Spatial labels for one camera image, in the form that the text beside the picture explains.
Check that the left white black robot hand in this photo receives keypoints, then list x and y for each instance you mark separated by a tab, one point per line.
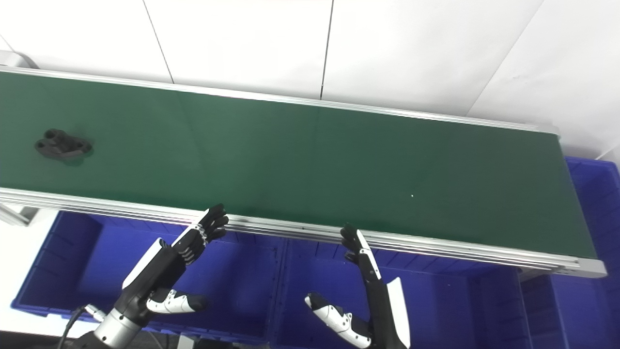
160	271

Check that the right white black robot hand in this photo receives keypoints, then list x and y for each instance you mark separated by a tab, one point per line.
382	310

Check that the black flanged machine part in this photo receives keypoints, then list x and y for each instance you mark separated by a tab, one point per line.
63	145

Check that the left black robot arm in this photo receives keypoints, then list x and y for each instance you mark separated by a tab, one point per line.
116	332

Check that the blue plastic bin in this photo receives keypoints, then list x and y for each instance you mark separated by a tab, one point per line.
227	286
596	203
436	305

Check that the green conveyor belt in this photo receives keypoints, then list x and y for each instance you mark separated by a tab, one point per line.
290	228
300	169

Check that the aluminium conveyor leg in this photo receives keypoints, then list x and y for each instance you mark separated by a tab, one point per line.
17	215

